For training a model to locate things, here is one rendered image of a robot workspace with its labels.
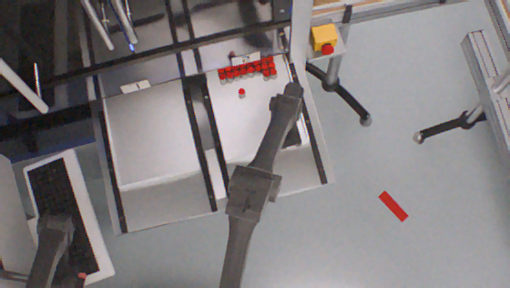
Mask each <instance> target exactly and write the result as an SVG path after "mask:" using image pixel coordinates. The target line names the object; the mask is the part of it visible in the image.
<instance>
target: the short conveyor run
mask: <svg viewBox="0 0 510 288"><path fill-rule="evenodd" d="M468 1H471V0H313V9H312V16H311V21H312V22H314V21H317V20H321V19H325V18H331V19H332V22H333V24H337V26H338V27H341V26H347V25H350V24H353V25H354V24H359V23H361V22H365V21H372V20H374V19H378V18H385V17H388V16H392V15H401V14H405V13H411V12H414V11H417V10H418V11H421V10H424V9H427V8H429V9H431V8H434V7H437V6H439V7H440V6H444V5H452V4H455V3H457V4H458V3H461V2H468Z"/></svg>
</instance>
